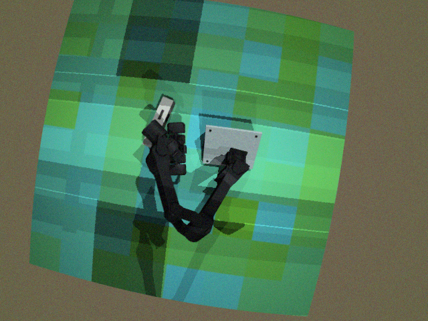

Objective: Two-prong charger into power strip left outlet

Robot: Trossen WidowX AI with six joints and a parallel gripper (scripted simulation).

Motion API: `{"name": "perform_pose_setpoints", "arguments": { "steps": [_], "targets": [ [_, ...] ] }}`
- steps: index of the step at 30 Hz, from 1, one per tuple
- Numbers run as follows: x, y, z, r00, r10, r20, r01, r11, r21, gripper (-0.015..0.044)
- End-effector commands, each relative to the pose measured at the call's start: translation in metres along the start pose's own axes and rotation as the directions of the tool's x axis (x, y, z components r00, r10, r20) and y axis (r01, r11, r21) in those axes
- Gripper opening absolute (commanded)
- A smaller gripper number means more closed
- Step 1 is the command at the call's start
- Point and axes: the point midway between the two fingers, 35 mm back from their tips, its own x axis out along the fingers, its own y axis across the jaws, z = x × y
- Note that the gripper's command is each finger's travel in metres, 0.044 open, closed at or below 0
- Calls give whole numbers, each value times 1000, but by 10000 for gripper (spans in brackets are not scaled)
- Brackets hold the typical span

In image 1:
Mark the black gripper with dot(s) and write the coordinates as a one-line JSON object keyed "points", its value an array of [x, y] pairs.
{"points": [[177, 127]]}

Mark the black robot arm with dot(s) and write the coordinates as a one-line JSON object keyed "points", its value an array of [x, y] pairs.
{"points": [[159, 161]]}

